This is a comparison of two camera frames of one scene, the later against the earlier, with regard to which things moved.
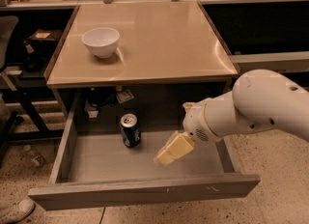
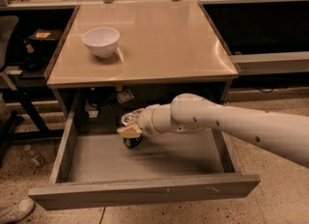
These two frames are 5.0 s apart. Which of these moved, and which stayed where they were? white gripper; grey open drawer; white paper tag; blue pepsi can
Moved: white gripper
Stayed: white paper tag; grey open drawer; blue pepsi can
